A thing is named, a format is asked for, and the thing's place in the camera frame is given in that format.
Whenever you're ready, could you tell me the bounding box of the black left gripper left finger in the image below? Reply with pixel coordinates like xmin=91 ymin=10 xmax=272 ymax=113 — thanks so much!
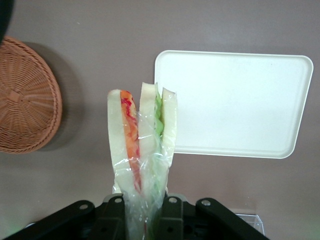
xmin=2 ymin=194 xmax=128 ymax=240

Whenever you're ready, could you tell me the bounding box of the plastic-wrapped triangle sandwich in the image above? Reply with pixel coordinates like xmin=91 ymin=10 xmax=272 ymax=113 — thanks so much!
xmin=107 ymin=81 xmax=179 ymax=240

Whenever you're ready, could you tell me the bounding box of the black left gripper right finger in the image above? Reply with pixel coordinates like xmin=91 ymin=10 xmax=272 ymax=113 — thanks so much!
xmin=159 ymin=193 xmax=271 ymax=240

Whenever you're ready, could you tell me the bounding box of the black control box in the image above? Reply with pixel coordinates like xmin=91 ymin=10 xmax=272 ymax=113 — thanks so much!
xmin=0 ymin=0 xmax=16 ymax=49

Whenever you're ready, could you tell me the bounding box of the beige plastic tray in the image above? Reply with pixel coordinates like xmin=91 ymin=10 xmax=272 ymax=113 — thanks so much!
xmin=153 ymin=49 xmax=315 ymax=160

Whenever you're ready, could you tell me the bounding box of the round brown wicker basket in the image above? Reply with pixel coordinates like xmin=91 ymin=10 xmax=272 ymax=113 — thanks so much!
xmin=0 ymin=35 xmax=63 ymax=154

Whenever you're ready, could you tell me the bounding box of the clear acrylic bottle rack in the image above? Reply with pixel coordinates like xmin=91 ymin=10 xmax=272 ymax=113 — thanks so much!
xmin=233 ymin=211 xmax=264 ymax=235

